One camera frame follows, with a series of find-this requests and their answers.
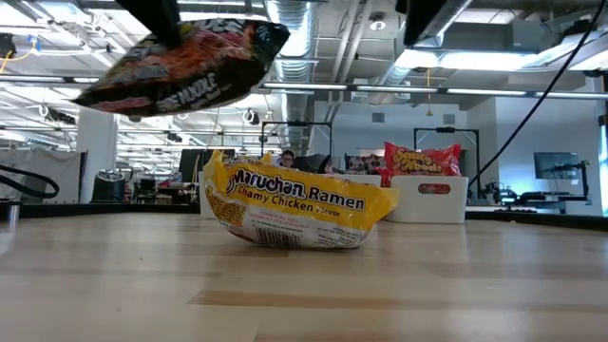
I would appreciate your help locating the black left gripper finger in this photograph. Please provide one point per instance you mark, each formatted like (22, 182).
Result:
(157, 14)

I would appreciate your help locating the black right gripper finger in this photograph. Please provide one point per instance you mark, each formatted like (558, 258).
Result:
(420, 14)

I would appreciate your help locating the black fire noodle pack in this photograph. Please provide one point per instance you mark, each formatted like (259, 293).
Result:
(190, 71)
(363, 165)

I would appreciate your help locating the yellow Maruchan creamy chicken pack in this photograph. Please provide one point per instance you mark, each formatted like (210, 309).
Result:
(294, 199)

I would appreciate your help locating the crossbar with light strips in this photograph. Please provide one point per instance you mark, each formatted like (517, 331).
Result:
(427, 89)

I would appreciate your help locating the white building pillar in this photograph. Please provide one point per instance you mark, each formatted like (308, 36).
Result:
(97, 152)

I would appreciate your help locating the black drum container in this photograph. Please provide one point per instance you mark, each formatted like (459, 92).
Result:
(108, 187)

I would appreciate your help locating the grey partition screen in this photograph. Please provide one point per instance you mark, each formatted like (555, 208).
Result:
(71, 176)

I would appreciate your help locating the person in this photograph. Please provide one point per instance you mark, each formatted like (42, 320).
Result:
(287, 159)

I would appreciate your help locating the distant black robot station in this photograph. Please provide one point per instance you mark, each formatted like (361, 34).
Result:
(532, 197)

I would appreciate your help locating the silver spiral ventilation duct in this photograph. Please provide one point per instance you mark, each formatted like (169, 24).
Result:
(301, 47)
(451, 19)

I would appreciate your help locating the thin black frame stand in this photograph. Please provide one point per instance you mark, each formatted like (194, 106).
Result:
(294, 123)
(446, 129)

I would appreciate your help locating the dark wall monitor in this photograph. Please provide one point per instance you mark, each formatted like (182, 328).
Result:
(556, 165)

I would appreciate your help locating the grey metal post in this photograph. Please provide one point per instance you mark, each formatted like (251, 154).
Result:
(12, 214)

